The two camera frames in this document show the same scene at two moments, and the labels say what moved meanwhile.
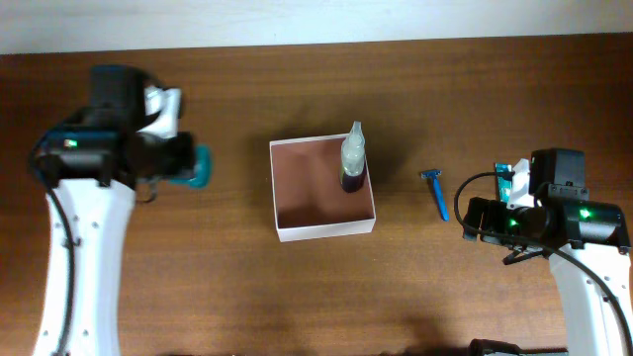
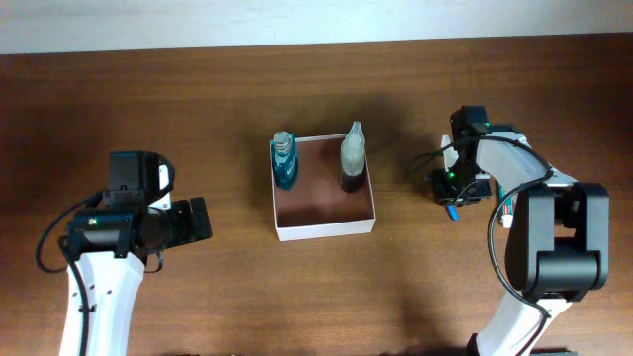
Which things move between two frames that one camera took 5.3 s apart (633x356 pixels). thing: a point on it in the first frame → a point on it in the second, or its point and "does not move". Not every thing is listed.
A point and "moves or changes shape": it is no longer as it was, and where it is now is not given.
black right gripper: x=495 y=211 → x=446 y=196
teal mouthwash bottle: x=202 y=167 → x=285 y=159
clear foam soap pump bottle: x=353 y=159 does not move
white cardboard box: x=311 y=201 does not move
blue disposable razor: x=433 y=173 moves or changes shape
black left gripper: x=185 y=141 → x=188 y=230
